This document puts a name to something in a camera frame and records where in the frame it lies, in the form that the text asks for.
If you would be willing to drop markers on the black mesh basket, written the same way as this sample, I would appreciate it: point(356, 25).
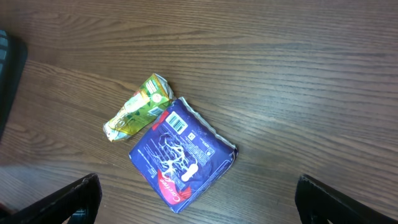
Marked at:
point(13, 58)

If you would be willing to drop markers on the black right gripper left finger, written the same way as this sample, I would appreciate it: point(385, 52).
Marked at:
point(78, 202)

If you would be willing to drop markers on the purple pad package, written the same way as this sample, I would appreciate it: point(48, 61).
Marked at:
point(181, 155)

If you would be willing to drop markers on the green juice pouch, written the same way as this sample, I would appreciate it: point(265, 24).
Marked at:
point(146, 104)

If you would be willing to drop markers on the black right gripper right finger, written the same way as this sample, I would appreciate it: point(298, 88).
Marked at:
point(318, 203)

